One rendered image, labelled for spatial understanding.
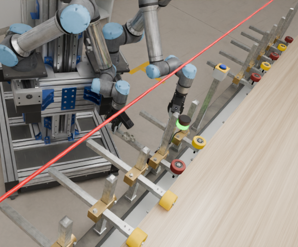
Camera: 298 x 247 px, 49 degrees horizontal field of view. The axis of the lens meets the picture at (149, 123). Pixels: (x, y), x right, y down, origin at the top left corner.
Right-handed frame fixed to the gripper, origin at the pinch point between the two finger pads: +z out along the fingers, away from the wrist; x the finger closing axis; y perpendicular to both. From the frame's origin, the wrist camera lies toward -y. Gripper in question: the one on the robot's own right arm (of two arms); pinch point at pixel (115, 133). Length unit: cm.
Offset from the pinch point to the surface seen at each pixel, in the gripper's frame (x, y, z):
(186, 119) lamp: -3.8, -34.5, -34.5
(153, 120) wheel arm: -23.5, -10.9, -2.8
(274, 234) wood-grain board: 2, -98, -9
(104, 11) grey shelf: -227, 189, 71
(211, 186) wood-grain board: -1, -62, -8
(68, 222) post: 71, -30, -31
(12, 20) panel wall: -112, 230, 71
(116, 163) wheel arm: 26.5, -19.3, -13.3
